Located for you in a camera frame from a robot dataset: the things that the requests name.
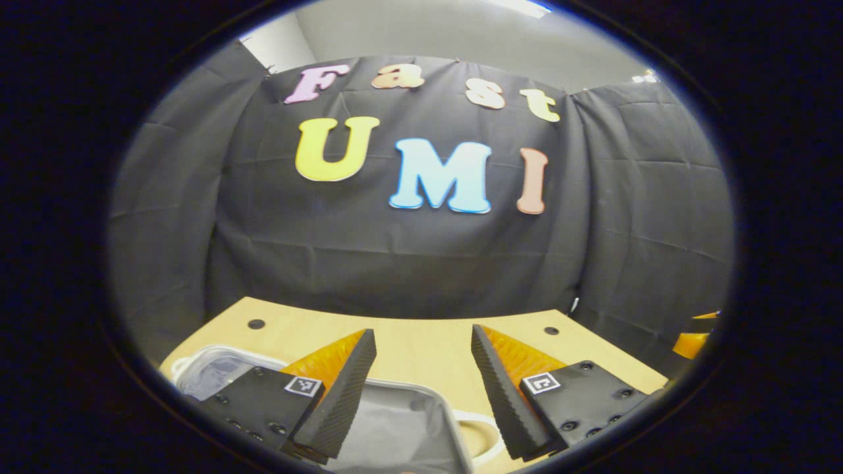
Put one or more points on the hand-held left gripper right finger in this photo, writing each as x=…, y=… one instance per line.
x=504, y=398

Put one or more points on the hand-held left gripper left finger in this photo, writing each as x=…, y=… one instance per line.
x=342, y=398

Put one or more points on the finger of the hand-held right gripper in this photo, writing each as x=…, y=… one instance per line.
x=706, y=322
x=690, y=345

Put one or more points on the black backdrop cloth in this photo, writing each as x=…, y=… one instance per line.
x=408, y=257

